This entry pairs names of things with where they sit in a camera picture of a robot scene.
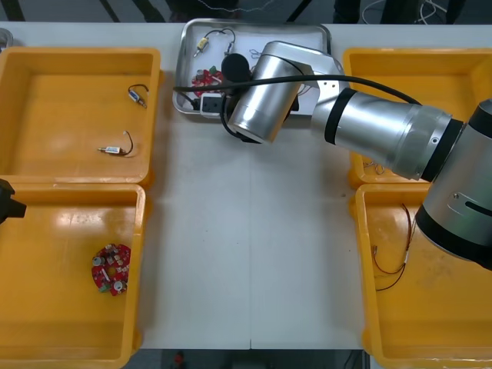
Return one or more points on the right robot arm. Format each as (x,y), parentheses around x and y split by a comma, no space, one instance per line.
(365,115)

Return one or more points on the small red black object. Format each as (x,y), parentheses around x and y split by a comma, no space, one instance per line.
(179,358)

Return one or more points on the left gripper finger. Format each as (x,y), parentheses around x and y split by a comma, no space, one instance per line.
(5,188)
(13,209)

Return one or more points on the white sheet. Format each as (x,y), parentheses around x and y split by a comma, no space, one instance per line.
(246,38)

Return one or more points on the solenoid with blue label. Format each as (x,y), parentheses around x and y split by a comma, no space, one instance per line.
(134,96)

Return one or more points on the yellow-orange plastic bin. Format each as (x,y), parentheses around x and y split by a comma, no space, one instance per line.
(403,326)
(57,326)
(38,96)
(384,65)

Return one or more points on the solenoid with yellow label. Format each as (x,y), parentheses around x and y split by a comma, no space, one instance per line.
(201,44)

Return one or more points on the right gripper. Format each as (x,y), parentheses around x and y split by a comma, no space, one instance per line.
(230,89)

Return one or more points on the round red circuit board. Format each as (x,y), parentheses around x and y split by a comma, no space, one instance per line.
(205,78)
(113,261)

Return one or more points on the steel tray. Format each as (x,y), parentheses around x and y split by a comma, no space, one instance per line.
(184,50)

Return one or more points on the grey metal object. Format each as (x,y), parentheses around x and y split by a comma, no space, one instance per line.
(5,38)

